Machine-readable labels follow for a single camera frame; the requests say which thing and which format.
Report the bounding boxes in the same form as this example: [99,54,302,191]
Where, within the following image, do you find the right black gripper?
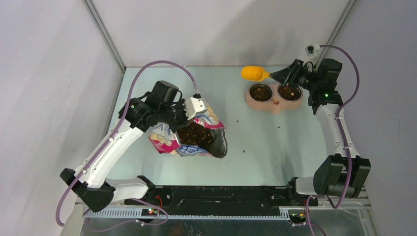
[269,59,320,92]

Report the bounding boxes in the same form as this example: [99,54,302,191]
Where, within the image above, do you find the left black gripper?
[159,98,196,134]

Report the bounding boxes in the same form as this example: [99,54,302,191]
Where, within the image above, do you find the pink double bowl stand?
[245,83,304,115]

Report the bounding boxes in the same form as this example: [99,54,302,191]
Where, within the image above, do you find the yellow plastic scoop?
[241,66,270,82]

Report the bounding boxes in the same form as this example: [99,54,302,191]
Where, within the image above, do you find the colourful pet food bag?
[148,106,228,158]

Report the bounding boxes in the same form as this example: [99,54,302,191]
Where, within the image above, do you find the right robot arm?
[269,59,371,206]

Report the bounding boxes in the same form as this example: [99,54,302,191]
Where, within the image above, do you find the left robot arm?
[60,81,188,212]

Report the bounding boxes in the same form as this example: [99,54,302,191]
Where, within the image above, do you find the brown pet food kibble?
[177,122,214,148]

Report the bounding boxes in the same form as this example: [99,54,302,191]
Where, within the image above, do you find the right steel bowl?
[277,85,303,101]

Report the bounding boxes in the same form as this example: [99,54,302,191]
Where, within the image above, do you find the steel bowl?
[277,85,303,101]
[249,83,273,102]

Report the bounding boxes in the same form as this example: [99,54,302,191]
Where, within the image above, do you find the left steel bowl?
[249,83,273,102]

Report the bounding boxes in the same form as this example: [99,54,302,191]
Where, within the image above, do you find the left electronics board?
[141,208,159,217]

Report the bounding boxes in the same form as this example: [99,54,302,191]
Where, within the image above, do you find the electronics board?
[288,212,307,226]
[141,208,159,217]

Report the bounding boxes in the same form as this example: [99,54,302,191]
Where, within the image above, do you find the right electronics board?
[288,212,307,226]

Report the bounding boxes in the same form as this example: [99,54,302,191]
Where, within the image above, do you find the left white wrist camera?
[184,97,208,120]

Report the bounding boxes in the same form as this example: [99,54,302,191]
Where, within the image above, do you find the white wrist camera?
[305,44,321,65]
[184,97,208,120]

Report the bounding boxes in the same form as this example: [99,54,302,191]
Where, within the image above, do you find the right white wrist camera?
[305,44,321,65]

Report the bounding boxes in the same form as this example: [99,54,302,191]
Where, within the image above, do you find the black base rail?
[142,185,307,217]

